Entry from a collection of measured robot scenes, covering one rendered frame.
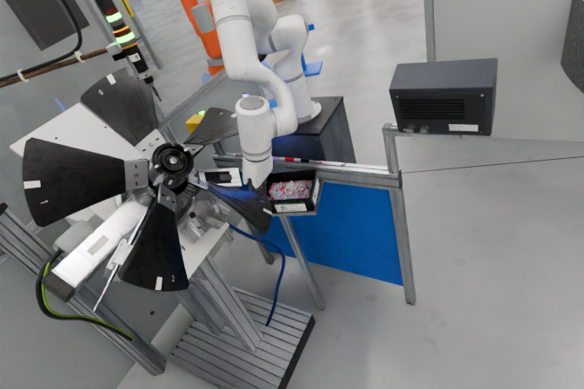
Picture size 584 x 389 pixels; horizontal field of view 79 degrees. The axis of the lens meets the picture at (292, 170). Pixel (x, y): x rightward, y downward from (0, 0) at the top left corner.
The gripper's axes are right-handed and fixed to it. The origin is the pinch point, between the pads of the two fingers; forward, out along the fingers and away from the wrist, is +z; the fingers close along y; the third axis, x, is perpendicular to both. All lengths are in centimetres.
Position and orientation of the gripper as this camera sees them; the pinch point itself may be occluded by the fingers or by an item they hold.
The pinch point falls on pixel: (260, 188)
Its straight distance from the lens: 109.5
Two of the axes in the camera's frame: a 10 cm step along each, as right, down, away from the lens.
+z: 0.0, 7.1, 7.1
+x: 8.9, 3.2, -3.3
